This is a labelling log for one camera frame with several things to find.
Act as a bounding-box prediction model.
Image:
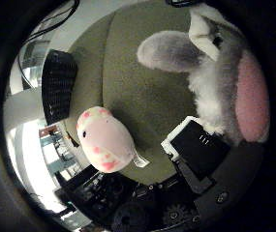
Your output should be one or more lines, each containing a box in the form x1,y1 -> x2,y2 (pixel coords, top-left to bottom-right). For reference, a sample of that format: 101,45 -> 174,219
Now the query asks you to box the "grey white plush bunny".
137,3 -> 271,146

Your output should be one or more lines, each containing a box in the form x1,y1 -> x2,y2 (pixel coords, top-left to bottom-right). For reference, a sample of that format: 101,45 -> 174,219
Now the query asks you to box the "pink round plush toy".
76,105 -> 151,174

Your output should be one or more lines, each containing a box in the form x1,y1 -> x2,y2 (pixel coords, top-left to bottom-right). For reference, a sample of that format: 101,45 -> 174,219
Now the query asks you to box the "black mesh basket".
41,48 -> 79,127

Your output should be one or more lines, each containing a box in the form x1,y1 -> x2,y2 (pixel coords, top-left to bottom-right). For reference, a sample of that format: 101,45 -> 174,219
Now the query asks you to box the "thin black cable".
16,0 -> 81,90

